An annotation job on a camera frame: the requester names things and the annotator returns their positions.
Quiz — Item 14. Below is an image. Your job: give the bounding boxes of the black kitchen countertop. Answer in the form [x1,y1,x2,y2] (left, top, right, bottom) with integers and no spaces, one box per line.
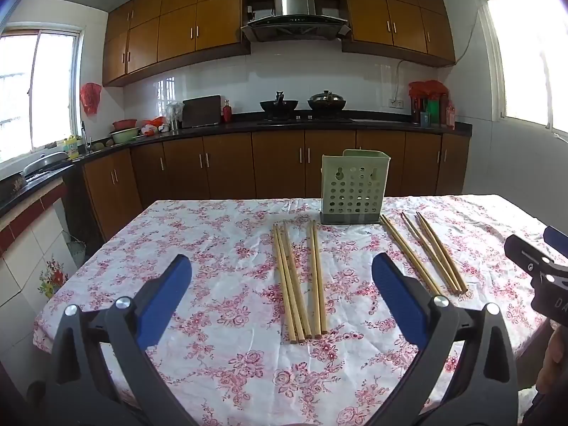
[0,113,473,218]

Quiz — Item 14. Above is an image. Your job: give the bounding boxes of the person's right hand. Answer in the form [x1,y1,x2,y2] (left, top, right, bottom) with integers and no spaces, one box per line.
[535,328,568,393]

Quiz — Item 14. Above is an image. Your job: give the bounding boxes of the thin power cable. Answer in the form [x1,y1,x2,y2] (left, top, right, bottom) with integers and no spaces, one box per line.
[394,9,481,100]

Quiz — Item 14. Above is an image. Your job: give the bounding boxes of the steel range hood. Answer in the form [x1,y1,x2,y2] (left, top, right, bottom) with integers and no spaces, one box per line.
[241,0,351,43]

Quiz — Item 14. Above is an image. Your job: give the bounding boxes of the utensil jar with plastic bag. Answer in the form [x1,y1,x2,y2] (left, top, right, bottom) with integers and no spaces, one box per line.
[165,101,185,131]

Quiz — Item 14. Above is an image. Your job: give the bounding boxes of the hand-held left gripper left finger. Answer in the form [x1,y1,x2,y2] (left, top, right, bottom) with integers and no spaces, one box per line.
[44,254,198,426]

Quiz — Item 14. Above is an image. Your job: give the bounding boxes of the black wok with lid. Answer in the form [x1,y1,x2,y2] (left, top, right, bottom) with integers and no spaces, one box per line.
[307,90,347,118]

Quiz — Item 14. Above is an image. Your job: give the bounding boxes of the steel pan lid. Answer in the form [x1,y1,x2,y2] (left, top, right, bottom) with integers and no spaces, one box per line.
[22,151,74,178]

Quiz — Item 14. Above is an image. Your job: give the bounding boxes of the brown base cabinets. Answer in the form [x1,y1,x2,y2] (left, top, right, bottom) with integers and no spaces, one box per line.
[62,129,472,242]

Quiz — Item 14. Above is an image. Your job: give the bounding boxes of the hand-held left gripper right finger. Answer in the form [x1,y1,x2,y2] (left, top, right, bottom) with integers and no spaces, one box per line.
[368,252,520,426]

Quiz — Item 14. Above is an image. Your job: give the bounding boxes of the window with white frame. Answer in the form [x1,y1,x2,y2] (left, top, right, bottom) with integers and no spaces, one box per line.
[477,0,568,143]
[0,27,85,165]

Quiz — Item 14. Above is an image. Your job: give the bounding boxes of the dark cutting board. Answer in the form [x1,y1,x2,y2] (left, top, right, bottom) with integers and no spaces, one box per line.
[181,94,223,129]

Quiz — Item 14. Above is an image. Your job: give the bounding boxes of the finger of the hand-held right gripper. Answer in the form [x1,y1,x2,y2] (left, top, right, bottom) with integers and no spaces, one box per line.
[504,234,568,278]
[544,225,568,260]

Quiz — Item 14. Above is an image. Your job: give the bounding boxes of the red bag over bottles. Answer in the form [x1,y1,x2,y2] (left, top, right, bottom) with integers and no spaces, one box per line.
[408,80,449,99]

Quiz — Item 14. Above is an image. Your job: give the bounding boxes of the red and white bag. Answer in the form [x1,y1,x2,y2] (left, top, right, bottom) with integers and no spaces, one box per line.
[141,116,168,136]

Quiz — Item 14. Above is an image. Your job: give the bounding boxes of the green perforated chopstick holder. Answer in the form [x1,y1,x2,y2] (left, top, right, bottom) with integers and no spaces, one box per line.
[319,148,391,225]

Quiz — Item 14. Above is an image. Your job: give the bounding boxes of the hanging red plastic bag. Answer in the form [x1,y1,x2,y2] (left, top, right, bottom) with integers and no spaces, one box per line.
[80,82,102,117]

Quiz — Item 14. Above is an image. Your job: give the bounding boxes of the green basin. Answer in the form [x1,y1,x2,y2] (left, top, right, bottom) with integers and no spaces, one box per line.
[109,127,142,144]

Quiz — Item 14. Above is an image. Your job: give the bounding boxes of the black gas hob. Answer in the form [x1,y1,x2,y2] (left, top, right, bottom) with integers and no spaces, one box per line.
[256,114,356,125]

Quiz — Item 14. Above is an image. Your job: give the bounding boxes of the black wok with handle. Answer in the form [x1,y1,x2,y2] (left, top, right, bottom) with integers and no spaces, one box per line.
[260,91,299,120]

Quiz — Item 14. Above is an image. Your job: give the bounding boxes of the red floral tablecloth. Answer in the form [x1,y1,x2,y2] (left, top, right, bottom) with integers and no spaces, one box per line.
[33,194,568,426]

